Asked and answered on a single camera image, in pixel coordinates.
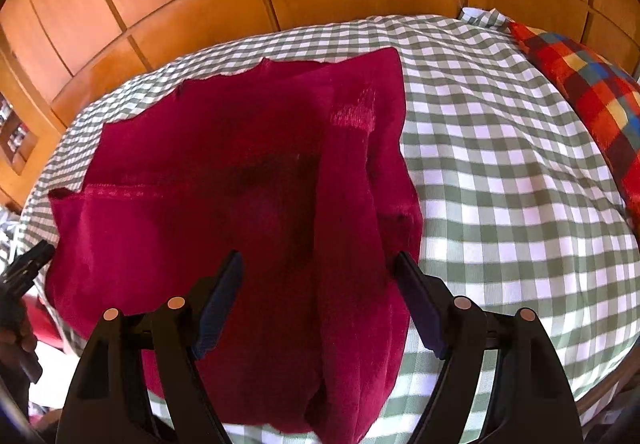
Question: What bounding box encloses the crimson knit sweater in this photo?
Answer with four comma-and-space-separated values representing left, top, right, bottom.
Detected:
45, 48, 425, 442

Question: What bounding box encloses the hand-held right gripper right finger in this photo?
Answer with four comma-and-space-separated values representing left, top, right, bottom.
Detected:
395, 252, 583, 444

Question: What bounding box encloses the person's left hand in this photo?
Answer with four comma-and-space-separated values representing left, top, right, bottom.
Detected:
0, 326, 38, 375

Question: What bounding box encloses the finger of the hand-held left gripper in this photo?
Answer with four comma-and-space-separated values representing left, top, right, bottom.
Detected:
0, 240, 56, 295

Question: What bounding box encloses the red cloth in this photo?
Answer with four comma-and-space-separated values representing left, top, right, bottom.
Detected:
24, 293, 68, 356

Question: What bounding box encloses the multicolour checkered pillow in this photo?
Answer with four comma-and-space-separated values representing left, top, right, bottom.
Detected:
507, 21, 640, 221

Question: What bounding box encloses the green white gingham bed cover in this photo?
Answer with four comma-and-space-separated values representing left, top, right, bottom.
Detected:
10, 14, 640, 444

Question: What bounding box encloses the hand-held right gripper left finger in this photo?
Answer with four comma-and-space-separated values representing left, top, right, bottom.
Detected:
55, 251, 244, 444

